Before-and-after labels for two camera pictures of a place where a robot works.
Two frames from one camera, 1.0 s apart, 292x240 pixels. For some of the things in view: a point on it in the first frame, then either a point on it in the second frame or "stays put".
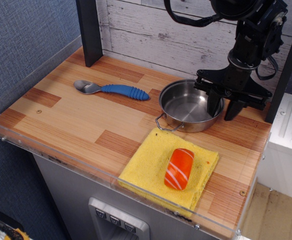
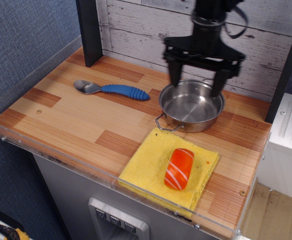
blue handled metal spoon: (86, 87) stays put
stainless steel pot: (186, 107) stays put
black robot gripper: (234, 82) to (205, 48)
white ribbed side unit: (283, 168) stays put
